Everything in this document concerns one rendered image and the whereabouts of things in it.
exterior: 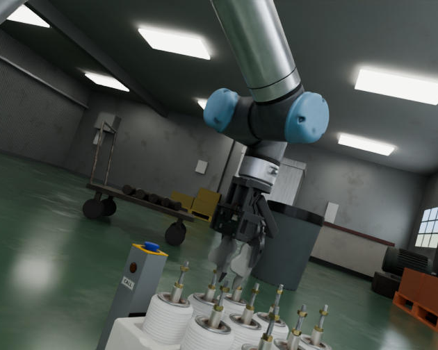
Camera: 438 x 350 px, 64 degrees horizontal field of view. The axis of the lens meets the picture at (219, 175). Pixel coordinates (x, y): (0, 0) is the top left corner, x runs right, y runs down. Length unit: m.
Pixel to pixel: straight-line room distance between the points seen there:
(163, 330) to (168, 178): 10.91
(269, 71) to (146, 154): 11.69
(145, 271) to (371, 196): 10.06
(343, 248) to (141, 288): 7.25
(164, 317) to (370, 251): 7.45
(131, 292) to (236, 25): 0.68
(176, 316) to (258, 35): 0.56
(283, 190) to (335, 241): 2.00
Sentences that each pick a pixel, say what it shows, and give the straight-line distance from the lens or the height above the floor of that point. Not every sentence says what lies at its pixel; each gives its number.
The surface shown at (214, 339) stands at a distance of 0.71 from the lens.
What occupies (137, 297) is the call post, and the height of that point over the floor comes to 0.20.
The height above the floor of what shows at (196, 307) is 0.24.
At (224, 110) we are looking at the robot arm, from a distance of 0.60.
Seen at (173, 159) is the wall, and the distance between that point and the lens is 11.70.
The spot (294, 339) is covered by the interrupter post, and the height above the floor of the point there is 0.27.
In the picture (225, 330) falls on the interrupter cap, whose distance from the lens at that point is 0.74.
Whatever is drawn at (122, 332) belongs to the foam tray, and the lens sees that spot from 0.82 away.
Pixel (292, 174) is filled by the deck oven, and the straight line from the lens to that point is 9.19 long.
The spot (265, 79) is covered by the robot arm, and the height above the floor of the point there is 0.66.
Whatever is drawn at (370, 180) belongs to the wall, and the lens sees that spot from 10.84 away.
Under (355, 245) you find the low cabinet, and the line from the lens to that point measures 8.06.
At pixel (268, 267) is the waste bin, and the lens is 3.06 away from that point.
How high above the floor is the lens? 0.48
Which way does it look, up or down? 5 degrees up
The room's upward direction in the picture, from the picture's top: 18 degrees clockwise
